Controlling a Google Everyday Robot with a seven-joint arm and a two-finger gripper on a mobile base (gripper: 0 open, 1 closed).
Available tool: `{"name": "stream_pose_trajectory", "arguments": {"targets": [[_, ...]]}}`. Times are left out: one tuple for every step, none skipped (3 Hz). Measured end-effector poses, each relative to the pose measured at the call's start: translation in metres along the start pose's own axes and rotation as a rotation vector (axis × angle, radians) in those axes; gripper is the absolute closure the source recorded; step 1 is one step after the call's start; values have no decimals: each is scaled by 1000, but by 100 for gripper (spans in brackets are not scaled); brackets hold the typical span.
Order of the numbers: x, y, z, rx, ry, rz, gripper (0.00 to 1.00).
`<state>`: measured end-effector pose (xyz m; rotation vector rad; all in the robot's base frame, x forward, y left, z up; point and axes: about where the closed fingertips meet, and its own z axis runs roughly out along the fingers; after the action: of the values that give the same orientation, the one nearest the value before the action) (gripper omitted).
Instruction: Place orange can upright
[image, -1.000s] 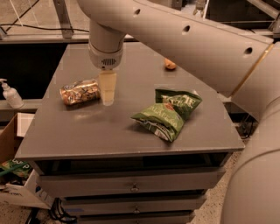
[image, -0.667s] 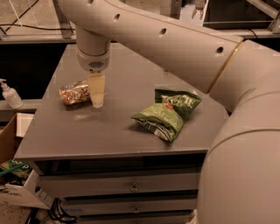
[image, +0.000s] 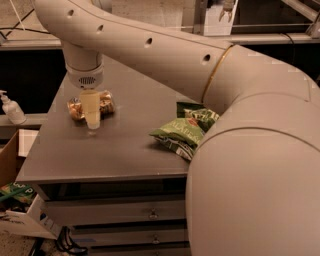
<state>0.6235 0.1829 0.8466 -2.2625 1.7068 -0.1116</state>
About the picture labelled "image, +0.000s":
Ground grey drawer cabinet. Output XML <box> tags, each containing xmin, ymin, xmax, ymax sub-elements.
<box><xmin>17</xmin><ymin>59</ymin><xmax>191</xmax><ymax>256</ymax></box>

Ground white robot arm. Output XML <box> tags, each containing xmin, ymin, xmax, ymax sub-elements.
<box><xmin>34</xmin><ymin>0</ymin><xmax>320</xmax><ymax>256</ymax></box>

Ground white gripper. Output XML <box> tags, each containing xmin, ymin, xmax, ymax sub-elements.
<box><xmin>66</xmin><ymin>65</ymin><xmax>104</xmax><ymax>130</ymax></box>

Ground green chip bag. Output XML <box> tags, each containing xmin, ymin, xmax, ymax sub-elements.
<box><xmin>150</xmin><ymin>102</ymin><xmax>220</xmax><ymax>161</ymax></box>

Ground black cable on ledge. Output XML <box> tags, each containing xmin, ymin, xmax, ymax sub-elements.
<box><xmin>0</xmin><ymin>8</ymin><xmax>51</xmax><ymax>41</ymax></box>

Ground cardboard box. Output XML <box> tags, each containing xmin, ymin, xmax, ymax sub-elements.
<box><xmin>0</xmin><ymin>129</ymin><xmax>61</xmax><ymax>239</ymax></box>

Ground black floor cables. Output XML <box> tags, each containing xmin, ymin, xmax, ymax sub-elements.
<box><xmin>28</xmin><ymin>226</ymin><xmax>89</xmax><ymax>256</ymax></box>

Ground white pump bottle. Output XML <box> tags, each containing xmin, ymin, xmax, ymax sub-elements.
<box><xmin>0</xmin><ymin>90</ymin><xmax>26</xmax><ymax>125</ymax></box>

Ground green packet in box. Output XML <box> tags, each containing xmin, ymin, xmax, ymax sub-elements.
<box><xmin>0</xmin><ymin>182</ymin><xmax>36</xmax><ymax>205</ymax></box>

